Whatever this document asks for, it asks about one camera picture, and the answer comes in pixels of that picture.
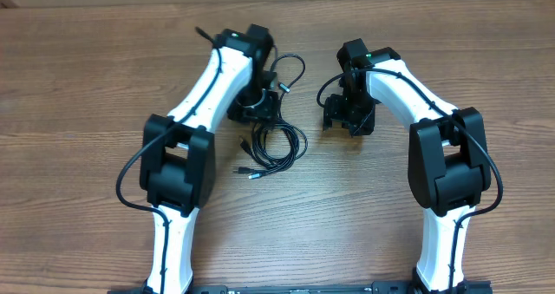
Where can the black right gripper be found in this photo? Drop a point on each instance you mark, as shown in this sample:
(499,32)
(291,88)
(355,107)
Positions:
(333,114)

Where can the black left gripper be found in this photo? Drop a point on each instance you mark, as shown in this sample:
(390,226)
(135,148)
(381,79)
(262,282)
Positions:
(268,113)

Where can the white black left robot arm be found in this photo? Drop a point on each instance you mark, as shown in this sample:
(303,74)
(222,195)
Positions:
(177,158)

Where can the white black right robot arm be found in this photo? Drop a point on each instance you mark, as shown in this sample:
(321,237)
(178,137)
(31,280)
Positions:
(448,164)

